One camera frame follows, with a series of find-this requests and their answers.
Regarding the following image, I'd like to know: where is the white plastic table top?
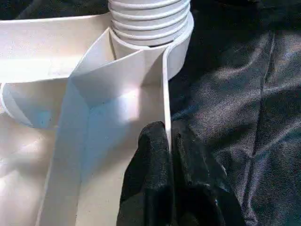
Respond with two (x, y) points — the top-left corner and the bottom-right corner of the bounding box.
(0, 14), (195, 226)

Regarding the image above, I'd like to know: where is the white plastic table leg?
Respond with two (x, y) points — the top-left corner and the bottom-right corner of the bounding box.
(107, 0), (193, 49)

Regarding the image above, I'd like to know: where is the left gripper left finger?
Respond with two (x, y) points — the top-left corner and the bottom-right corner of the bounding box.
(117, 121), (176, 226)

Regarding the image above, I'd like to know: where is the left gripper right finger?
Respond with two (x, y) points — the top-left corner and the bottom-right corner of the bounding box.
(171, 124), (245, 226)

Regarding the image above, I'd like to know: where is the black shiny mat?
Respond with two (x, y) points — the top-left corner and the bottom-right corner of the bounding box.
(0, 0), (301, 226)

